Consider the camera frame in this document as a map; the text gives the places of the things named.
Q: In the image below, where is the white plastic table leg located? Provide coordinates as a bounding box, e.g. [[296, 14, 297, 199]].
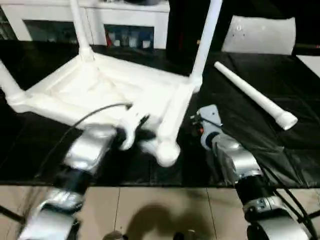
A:
[[188, 0, 223, 94], [214, 61, 299, 131], [0, 61, 26, 102], [69, 0, 96, 63]]

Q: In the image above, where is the white plastic table top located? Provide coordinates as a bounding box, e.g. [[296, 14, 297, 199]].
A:
[[6, 52, 202, 168]]

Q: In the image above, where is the black work mat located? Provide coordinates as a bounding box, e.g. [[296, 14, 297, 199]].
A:
[[0, 39, 320, 188]]

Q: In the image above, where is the black cabinet with gold label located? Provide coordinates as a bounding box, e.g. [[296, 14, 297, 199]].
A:
[[166, 0, 233, 63]]

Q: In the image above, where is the dark brown rounded object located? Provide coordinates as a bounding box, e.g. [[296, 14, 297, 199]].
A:
[[103, 231, 123, 240], [173, 232, 198, 240]]

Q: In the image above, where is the white flat board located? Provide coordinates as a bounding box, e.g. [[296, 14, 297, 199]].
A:
[[297, 54, 320, 76]]

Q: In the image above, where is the grey rounded container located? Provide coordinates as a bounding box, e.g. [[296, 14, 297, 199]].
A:
[[124, 0, 166, 6]]

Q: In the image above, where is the white cabinet with glass doors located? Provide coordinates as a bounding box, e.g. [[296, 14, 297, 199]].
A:
[[0, 0, 171, 50]]

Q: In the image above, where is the grey curtain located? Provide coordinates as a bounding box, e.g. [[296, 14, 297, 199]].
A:
[[0, 7, 11, 41]]

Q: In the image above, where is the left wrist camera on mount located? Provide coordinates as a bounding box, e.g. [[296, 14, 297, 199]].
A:
[[116, 109, 151, 151]]

